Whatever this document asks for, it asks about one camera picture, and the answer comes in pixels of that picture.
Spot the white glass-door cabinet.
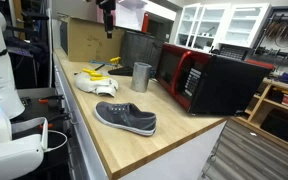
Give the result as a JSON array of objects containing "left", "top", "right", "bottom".
[{"left": 174, "top": 2, "right": 272, "bottom": 52}]

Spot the black clamp orange tip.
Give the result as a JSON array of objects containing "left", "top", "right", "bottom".
[
  {"left": 38, "top": 94, "right": 66, "bottom": 104},
  {"left": 38, "top": 113, "right": 72, "bottom": 130}
]

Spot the grey canvas shoe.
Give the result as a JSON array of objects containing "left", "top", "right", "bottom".
[{"left": 93, "top": 101, "right": 158, "bottom": 137}]

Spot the metal cylinder cup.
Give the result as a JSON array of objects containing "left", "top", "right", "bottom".
[{"left": 130, "top": 61, "right": 153, "bottom": 94}]

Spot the black tool pegboard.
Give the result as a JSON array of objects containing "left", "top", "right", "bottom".
[{"left": 252, "top": 5, "right": 288, "bottom": 69}]

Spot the dark grey fabric bin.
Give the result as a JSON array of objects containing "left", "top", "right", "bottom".
[{"left": 119, "top": 29, "right": 165, "bottom": 72}]

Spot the red vertical panel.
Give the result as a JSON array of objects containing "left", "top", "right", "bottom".
[{"left": 141, "top": 12, "right": 150, "bottom": 34}]

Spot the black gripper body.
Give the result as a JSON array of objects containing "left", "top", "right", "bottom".
[{"left": 96, "top": 0, "right": 117, "bottom": 25}]

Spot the white crumpled towel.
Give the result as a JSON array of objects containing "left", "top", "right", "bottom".
[{"left": 73, "top": 71, "right": 120, "bottom": 98}]

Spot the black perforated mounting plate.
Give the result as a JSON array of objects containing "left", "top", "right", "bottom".
[{"left": 10, "top": 95, "right": 73, "bottom": 161}]

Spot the large cardboard box blue print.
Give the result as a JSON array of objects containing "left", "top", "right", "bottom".
[{"left": 59, "top": 15, "right": 126, "bottom": 63}]

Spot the black equipment rack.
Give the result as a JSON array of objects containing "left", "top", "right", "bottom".
[{"left": 3, "top": 0, "right": 53, "bottom": 89}]

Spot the black case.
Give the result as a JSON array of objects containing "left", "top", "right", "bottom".
[{"left": 259, "top": 109, "right": 288, "bottom": 144}]

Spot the black wedge wrench stand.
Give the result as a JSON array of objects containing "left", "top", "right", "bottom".
[{"left": 108, "top": 65, "right": 134, "bottom": 77}]

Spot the black perforated tray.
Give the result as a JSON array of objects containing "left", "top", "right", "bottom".
[{"left": 218, "top": 44, "right": 252, "bottom": 62}]

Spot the white cable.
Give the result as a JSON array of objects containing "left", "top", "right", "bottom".
[{"left": 43, "top": 129, "right": 69, "bottom": 153}]

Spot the wooden shelf unit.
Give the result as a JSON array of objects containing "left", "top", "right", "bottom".
[{"left": 232, "top": 78, "right": 288, "bottom": 153}]

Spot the red and black microwave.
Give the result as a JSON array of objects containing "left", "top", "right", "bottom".
[{"left": 154, "top": 42, "right": 273, "bottom": 117}]

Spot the long yellow T-handle wrench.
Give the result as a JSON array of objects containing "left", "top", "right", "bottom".
[{"left": 82, "top": 63, "right": 106, "bottom": 78}]

